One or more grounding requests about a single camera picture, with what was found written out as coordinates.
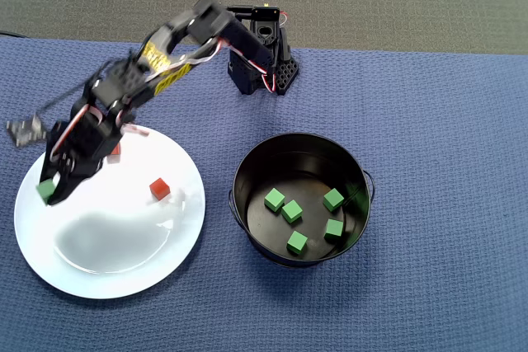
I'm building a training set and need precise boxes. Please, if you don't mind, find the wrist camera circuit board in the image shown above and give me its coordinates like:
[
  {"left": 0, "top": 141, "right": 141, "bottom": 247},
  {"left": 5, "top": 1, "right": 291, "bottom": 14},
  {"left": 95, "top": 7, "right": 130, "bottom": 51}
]
[{"left": 4, "top": 115, "right": 47, "bottom": 148}]

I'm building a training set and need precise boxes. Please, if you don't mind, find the green plastic cube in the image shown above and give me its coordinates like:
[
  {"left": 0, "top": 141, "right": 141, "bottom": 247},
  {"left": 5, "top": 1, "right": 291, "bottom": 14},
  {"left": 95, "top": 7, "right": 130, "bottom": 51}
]
[
  {"left": 263, "top": 187, "right": 286, "bottom": 212},
  {"left": 35, "top": 178, "right": 58, "bottom": 207},
  {"left": 285, "top": 230, "right": 309, "bottom": 256},
  {"left": 322, "top": 188, "right": 346, "bottom": 213},
  {"left": 323, "top": 218, "right": 345, "bottom": 242},
  {"left": 280, "top": 199, "right": 304, "bottom": 224}
]

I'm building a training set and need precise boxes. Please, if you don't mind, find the white round plate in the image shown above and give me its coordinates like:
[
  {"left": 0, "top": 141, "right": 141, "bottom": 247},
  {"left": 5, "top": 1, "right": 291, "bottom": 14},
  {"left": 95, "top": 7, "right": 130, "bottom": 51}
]
[{"left": 13, "top": 123, "right": 206, "bottom": 300}]

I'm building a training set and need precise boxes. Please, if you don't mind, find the blue woven table cloth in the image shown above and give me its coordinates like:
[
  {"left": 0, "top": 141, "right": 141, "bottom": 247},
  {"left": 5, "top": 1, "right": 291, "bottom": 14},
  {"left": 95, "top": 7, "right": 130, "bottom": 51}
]
[{"left": 0, "top": 34, "right": 528, "bottom": 352}]

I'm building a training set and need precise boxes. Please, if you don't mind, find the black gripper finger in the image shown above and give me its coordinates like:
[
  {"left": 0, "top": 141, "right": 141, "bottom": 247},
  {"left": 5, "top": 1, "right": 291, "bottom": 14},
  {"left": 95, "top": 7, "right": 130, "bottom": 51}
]
[
  {"left": 40, "top": 149, "right": 57, "bottom": 184},
  {"left": 48, "top": 170, "right": 90, "bottom": 206}
]

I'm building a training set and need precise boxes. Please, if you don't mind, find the black metal bucket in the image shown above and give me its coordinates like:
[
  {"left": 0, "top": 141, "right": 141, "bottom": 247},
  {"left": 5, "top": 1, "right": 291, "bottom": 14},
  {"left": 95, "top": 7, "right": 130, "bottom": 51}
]
[{"left": 228, "top": 132, "right": 377, "bottom": 269}]

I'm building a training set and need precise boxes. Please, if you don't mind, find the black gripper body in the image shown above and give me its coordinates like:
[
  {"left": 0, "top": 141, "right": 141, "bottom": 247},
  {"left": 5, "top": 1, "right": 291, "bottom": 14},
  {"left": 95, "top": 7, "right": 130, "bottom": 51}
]
[{"left": 48, "top": 108, "right": 125, "bottom": 176}]

